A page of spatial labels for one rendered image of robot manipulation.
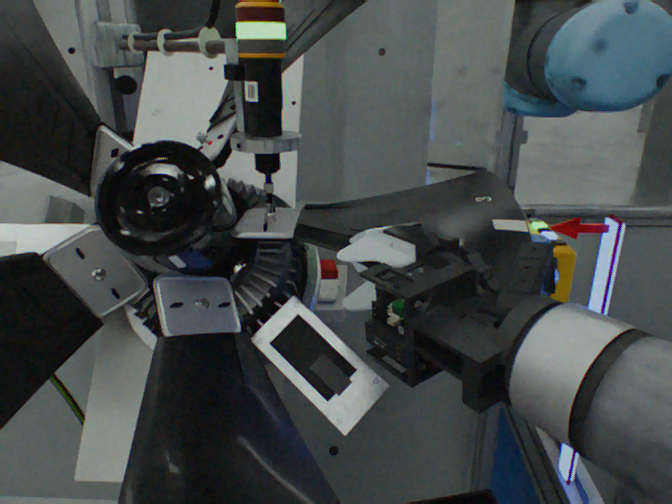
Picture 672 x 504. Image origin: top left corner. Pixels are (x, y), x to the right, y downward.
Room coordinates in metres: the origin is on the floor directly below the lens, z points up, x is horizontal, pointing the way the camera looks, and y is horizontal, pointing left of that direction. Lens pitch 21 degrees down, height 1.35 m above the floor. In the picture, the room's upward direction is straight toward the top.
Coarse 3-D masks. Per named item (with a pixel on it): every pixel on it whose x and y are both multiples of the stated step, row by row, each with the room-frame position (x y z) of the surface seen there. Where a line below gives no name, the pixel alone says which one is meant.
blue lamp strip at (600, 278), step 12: (612, 228) 0.51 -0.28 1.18; (612, 240) 0.50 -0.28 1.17; (600, 252) 0.52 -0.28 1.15; (600, 264) 0.52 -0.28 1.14; (600, 276) 0.51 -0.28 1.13; (600, 288) 0.51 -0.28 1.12; (600, 300) 0.50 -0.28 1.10; (564, 444) 0.52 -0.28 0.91; (564, 456) 0.51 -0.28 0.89; (564, 468) 0.51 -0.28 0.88
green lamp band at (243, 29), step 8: (240, 24) 0.51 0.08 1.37; (248, 24) 0.51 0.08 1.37; (256, 24) 0.51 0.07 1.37; (264, 24) 0.51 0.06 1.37; (272, 24) 0.51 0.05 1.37; (280, 24) 0.52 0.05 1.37; (240, 32) 0.52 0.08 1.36; (248, 32) 0.51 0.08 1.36; (256, 32) 0.51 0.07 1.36; (264, 32) 0.51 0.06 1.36; (272, 32) 0.51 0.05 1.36; (280, 32) 0.52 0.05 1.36
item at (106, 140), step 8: (104, 128) 0.57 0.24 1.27; (96, 136) 0.57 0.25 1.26; (104, 136) 0.57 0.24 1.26; (112, 136) 0.56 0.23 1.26; (96, 144) 0.58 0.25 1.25; (104, 144) 0.57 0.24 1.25; (112, 144) 0.57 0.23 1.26; (120, 144) 0.56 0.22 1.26; (128, 144) 0.55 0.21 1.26; (96, 152) 0.58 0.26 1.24; (104, 152) 0.57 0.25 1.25; (120, 152) 0.56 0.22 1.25; (96, 160) 0.58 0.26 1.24; (104, 160) 0.58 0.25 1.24; (112, 160) 0.57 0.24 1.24; (96, 168) 0.58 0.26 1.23; (104, 168) 0.58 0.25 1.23; (96, 176) 0.59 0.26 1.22; (96, 184) 0.59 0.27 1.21
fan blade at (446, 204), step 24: (408, 192) 0.59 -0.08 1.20; (432, 192) 0.58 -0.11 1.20; (456, 192) 0.57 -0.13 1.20; (480, 192) 0.57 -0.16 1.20; (504, 192) 0.56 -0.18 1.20; (312, 216) 0.53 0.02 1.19; (336, 216) 0.52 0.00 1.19; (360, 216) 0.52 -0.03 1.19; (384, 216) 0.52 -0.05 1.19; (408, 216) 0.52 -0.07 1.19; (432, 216) 0.52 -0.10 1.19; (456, 216) 0.52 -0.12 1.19; (480, 216) 0.52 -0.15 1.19; (504, 216) 0.52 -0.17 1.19; (312, 240) 0.47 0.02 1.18; (336, 240) 0.47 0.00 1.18; (480, 240) 0.48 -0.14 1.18; (504, 240) 0.48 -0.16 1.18; (528, 240) 0.48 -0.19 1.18; (504, 264) 0.45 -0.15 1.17
